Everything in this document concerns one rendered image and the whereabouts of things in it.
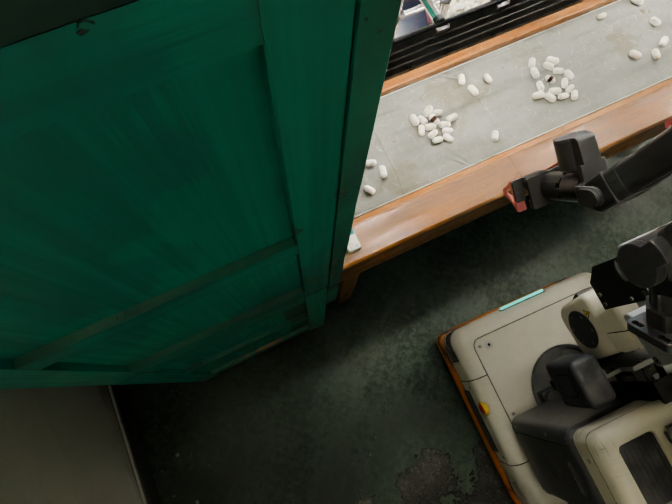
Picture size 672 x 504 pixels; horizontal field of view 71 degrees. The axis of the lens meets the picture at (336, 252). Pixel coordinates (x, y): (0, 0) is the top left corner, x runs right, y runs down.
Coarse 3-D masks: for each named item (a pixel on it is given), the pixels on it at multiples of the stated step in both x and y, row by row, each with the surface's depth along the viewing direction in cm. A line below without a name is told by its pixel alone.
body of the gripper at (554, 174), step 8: (552, 168) 94; (536, 176) 93; (544, 176) 93; (552, 176) 91; (560, 176) 89; (528, 184) 93; (536, 184) 93; (544, 184) 92; (552, 184) 90; (528, 192) 94; (536, 192) 94; (544, 192) 93; (552, 192) 90; (536, 200) 94; (544, 200) 94; (552, 200) 95; (560, 200) 91; (536, 208) 94
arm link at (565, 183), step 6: (570, 174) 87; (576, 174) 85; (564, 180) 87; (570, 180) 85; (576, 180) 84; (564, 186) 87; (570, 186) 85; (564, 192) 87; (570, 192) 85; (564, 198) 88; (570, 198) 87; (576, 198) 85
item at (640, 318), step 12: (648, 288) 77; (648, 300) 78; (660, 300) 74; (648, 312) 77; (660, 312) 75; (636, 324) 80; (648, 324) 78; (660, 324) 75; (648, 336) 76; (660, 336) 75; (660, 348) 75
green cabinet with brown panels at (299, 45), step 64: (0, 0) 18; (64, 0) 19; (128, 0) 20; (192, 0) 22; (256, 0) 24; (320, 0) 25; (384, 0) 27; (0, 64) 20; (64, 64) 22; (128, 64) 24; (192, 64) 26; (256, 64) 30; (320, 64) 31; (384, 64) 33; (0, 128) 24; (64, 128) 28; (128, 128) 30; (192, 128) 33; (256, 128) 37; (320, 128) 38; (0, 192) 30; (64, 192) 33; (128, 192) 37; (192, 192) 42; (256, 192) 48; (320, 192) 52; (0, 256) 37; (64, 256) 42; (128, 256) 48; (192, 256) 56; (256, 256) 66; (320, 256) 80; (0, 320) 48; (64, 320) 57; (128, 320) 64; (192, 320) 87; (0, 384) 64; (64, 384) 81
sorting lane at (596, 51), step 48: (624, 0) 148; (528, 48) 143; (576, 48) 143; (624, 48) 144; (384, 96) 136; (432, 96) 137; (480, 96) 138; (528, 96) 138; (624, 96) 139; (384, 144) 133; (432, 144) 133; (480, 144) 134; (384, 192) 129
